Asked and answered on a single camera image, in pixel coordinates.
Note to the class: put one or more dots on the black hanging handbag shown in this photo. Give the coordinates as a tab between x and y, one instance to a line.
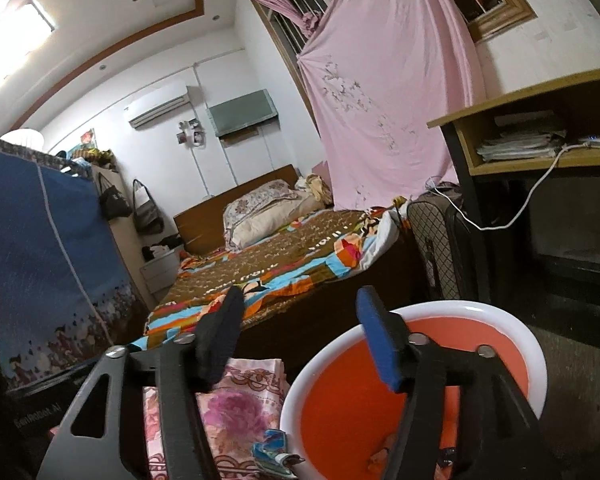
112	202

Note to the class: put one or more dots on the green blue paper packet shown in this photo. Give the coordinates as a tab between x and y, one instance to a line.
272	457

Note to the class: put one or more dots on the stack of papers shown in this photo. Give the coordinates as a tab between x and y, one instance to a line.
520	146

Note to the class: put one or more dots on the pink hanging sheet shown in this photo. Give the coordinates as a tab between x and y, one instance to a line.
376	72

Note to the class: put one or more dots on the floral pillow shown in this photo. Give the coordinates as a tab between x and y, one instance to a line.
261	212

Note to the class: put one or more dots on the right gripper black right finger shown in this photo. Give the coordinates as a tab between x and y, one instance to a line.
498	434

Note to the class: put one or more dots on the black checked bag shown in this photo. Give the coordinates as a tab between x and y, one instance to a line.
444	241

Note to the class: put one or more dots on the blue fabric wardrobe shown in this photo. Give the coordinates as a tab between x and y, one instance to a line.
65	292

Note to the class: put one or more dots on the ceiling light panel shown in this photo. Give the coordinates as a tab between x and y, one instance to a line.
23	30

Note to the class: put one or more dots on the wooden low shelf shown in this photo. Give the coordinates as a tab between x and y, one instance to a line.
568	106

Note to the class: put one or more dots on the pink floral blanket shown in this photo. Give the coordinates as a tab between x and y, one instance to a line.
245	403

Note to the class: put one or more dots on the red white plastic basin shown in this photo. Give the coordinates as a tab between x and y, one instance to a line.
338	412

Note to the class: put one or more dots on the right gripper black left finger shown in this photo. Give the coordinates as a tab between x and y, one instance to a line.
102	435

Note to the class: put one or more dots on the white nightstand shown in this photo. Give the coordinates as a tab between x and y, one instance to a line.
160	273

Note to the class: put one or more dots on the grey hanging tote bag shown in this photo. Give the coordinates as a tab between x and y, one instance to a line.
147	217

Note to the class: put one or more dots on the brown colourful striped bedspread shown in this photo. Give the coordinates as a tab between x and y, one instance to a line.
308	253

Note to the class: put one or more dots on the wooden headboard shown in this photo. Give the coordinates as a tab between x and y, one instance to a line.
201	227

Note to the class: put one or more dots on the white air conditioner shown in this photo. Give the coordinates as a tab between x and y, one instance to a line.
156	104

